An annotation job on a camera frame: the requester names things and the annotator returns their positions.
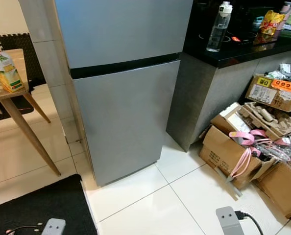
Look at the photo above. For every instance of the grey two-door fridge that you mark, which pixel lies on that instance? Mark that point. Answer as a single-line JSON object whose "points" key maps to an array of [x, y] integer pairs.
{"points": [[126, 107]]}

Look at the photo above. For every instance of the grey fridge freezer door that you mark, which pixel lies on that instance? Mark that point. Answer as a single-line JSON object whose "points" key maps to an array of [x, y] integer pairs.
{"points": [[123, 29]]}

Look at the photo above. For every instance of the green yellow juice carton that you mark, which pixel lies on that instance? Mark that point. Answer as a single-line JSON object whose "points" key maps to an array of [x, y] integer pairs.
{"points": [[7, 68]]}

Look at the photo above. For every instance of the light wooden dining table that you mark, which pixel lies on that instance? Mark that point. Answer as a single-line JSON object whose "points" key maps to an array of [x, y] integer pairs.
{"points": [[20, 58]]}

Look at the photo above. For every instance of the black foam mat panel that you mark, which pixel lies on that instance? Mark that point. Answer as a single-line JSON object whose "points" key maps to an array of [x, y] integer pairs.
{"points": [[33, 54]]}

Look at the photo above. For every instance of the black floor mat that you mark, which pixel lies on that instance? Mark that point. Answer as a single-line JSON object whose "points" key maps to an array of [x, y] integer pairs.
{"points": [[37, 205]]}

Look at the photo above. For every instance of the black top kitchen counter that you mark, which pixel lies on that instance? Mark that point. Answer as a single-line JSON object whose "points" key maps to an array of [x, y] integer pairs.
{"points": [[214, 98]]}

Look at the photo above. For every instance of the large printed cardboard box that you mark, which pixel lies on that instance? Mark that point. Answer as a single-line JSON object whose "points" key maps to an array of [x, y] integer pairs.
{"points": [[219, 156]]}

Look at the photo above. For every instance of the open cardboard box white insert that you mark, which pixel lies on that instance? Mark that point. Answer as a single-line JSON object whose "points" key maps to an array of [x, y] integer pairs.
{"points": [[224, 122]]}

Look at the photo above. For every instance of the clear sport water bottle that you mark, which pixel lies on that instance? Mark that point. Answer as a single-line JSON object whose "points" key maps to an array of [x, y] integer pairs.
{"points": [[218, 29]]}

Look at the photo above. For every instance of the pink plastic hanger bundle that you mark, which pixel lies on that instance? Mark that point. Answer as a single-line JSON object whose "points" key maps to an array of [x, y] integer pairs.
{"points": [[243, 137]]}

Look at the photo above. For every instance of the cardboard box yellow label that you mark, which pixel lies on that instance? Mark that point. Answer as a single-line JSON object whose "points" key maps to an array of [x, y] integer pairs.
{"points": [[268, 93]]}

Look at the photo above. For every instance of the brown pulp packaging tray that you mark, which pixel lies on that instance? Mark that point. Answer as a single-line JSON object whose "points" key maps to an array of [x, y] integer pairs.
{"points": [[270, 120]]}

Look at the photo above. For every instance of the yellow red snack bag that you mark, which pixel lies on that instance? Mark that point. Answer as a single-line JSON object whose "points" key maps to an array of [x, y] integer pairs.
{"points": [[272, 23]]}

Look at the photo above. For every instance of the grey black clutter pile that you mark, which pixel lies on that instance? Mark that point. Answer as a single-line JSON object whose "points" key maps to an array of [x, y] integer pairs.
{"points": [[285, 72]]}

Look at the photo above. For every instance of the plain brown cardboard box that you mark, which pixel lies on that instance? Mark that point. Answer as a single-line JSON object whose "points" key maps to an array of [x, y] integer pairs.
{"points": [[282, 188]]}

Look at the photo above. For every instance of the pink drink bottle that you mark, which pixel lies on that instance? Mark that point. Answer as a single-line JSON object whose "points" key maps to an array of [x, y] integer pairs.
{"points": [[286, 10]]}

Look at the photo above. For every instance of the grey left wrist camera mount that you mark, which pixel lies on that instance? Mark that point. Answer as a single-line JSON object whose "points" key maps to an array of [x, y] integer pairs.
{"points": [[53, 227]]}

